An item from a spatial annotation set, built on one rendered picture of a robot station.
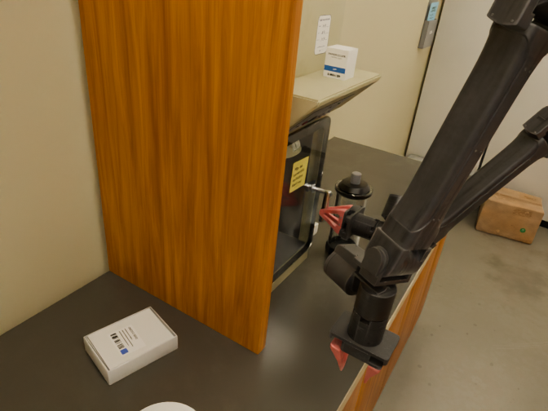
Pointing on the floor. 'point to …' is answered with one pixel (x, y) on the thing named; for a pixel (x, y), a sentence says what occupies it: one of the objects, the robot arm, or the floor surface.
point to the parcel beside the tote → (510, 215)
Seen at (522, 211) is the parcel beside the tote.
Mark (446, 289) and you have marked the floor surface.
